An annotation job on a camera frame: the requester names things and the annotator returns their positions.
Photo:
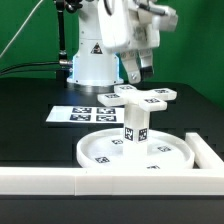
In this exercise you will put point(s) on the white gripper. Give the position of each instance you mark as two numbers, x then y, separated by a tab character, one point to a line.
124	27

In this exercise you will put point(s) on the white cross-shaped table base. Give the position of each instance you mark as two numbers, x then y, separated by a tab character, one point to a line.
148	100

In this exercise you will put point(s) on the white round table top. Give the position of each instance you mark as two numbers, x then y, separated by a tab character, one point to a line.
108	148

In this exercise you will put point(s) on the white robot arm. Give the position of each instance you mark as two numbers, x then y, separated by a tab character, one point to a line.
93	66

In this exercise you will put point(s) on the white marker sheet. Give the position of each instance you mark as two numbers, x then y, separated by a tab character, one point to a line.
80	114

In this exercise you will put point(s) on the white L-shaped border fence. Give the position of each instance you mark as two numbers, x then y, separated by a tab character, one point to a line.
206	179

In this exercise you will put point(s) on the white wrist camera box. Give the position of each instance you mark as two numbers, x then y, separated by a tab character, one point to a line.
164	18

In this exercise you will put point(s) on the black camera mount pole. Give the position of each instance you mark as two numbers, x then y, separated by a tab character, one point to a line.
71	6

